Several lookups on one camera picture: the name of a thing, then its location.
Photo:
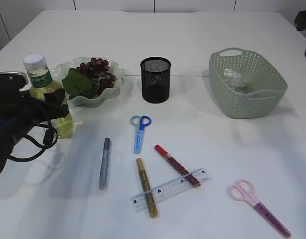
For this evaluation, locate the yellow tea bottle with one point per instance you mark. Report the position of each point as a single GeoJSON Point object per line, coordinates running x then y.
{"type": "Point", "coordinates": [42, 82]}

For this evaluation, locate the green wavy glass plate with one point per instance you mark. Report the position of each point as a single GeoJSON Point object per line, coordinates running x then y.
{"type": "Point", "coordinates": [59, 72]}

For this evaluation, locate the pink capped scissors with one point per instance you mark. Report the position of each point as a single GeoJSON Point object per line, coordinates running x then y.
{"type": "Point", "coordinates": [244, 191]}

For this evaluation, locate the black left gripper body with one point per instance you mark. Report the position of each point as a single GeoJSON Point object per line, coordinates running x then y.
{"type": "Point", "coordinates": [19, 113]}

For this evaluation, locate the silver glitter pen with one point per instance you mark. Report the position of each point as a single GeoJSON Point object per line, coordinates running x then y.
{"type": "Point", "coordinates": [104, 170]}

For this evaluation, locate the gold glitter pen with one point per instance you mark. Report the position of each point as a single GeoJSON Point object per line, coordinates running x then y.
{"type": "Point", "coordinates": [146, 188]}

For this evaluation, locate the blue capped scissors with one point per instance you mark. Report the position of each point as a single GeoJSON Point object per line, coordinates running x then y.
{"type": "Point", "coordinates": [139, 122]}

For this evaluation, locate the purple grape bunch with leaves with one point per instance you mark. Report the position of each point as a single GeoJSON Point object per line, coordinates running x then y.
{"type": "Point", "coordinates": [89, 79]}

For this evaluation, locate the red glitter pen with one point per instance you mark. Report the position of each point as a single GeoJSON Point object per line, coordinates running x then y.
{"type": "Point", "coordinates": [177, 166]}

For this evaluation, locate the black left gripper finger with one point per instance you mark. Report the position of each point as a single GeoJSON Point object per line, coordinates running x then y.
{"type": "Point", "coordinates": [52, 111]}
{"type": "Point", "coordinates": [56, 98]}

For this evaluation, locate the clear plastic sheet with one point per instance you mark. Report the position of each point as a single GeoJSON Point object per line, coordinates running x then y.
{"type": "Point", "coordinates": [233, 79]}

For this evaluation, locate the black mesh pen holder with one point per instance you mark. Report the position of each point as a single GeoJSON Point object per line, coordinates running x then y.
{"type": "Point", "coordinates": [155, 77]}

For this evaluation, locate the clear plastic ruler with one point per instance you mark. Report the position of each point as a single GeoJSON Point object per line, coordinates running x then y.
{"type": "Point", "coordinates": [169, 189]}

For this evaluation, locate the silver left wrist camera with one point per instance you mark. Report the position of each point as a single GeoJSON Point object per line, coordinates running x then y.
{"type": "Point", "coordinates": [12, 81]}

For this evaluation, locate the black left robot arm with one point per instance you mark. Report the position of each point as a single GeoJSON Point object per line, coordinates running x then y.
{"type": "Point", "coordinates": [43, 138]}

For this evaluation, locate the green woven plastic basket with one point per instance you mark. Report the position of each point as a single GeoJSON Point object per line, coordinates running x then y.
{"type": "Point", "coordinates": [264, 85]}

